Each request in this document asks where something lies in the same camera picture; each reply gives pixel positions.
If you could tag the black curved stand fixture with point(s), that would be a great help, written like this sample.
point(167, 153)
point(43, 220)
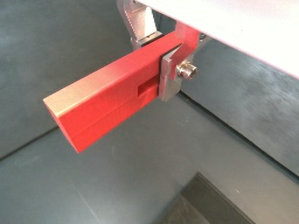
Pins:
point(204, 205)

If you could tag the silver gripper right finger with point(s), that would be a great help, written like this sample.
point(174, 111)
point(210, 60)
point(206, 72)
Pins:
point(178, 69)

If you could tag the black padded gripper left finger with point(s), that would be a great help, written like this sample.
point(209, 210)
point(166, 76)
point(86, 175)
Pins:
point(139, 21)

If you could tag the red double-square peg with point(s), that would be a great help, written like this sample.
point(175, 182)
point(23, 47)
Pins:
point(91, 106)

